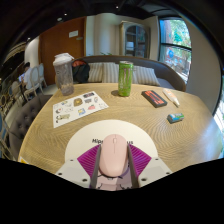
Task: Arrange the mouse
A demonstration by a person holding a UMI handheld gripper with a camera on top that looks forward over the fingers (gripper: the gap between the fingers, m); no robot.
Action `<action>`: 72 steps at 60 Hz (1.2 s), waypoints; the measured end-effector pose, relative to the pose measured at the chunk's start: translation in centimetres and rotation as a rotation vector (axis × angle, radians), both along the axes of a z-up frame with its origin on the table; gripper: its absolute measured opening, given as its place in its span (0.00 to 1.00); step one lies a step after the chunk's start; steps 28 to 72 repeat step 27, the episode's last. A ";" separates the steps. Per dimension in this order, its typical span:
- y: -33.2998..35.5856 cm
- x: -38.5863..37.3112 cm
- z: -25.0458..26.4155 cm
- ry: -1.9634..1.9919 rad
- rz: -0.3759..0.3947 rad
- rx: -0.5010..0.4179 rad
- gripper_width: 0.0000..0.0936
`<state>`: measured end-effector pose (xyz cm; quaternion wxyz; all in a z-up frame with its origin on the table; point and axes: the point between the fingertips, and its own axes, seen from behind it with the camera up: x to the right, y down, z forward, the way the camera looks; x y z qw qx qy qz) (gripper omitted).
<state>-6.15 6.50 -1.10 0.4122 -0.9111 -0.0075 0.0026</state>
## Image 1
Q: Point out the white door sign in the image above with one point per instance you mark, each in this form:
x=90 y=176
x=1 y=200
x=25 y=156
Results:
x=73 y=33

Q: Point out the person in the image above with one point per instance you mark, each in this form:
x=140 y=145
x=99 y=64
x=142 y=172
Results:
x=26 y=75

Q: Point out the white tube with orange print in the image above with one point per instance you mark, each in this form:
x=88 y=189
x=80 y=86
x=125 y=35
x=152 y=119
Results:
x=171 y=96

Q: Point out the green and blue small pack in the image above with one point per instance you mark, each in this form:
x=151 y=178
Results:
x=175 y=117

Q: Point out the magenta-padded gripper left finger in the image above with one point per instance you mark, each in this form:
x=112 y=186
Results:
x=70 y=169

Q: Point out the clear shaker bottle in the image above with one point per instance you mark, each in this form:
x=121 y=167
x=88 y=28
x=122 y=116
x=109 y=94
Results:
x=64 y=76

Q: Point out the arched glass-door cabinet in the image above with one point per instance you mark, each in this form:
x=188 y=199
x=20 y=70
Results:
x=135 y=40

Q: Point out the large side window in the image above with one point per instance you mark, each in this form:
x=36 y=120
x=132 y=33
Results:
x=220 y=120

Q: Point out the black box with orange print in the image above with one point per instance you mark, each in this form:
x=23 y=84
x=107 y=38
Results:
x=154 y=98

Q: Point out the green drink can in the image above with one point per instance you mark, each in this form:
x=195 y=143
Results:
x=125 y=80

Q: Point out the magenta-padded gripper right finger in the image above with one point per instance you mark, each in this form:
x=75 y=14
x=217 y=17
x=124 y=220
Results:
x=154 y=169

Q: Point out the white chair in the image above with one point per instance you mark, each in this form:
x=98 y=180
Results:
x=36 y=78

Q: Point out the pink computer mouse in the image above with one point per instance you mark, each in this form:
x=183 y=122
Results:
x=114 y=156

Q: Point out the grey tufted bench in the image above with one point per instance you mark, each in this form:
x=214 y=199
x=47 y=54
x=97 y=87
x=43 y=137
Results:
x=26 y=116

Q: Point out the black-framed window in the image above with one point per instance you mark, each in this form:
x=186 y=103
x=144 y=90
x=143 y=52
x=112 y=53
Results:
x=175 y=46

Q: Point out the white sticker sheet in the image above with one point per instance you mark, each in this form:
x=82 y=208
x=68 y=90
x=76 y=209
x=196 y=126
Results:
x=78 y=108

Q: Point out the brown wooden door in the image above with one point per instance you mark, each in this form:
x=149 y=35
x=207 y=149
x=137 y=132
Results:
x=56 y=43

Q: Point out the round white pig-print mouse pad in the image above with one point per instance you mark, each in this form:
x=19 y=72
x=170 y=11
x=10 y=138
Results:
x=110 y=128

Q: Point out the striped cushion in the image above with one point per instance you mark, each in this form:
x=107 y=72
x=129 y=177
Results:
x=146 y=76
x=110 y=72
x=96 y=72

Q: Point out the grey curved sofa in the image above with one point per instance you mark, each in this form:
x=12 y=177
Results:
x=166 y=75

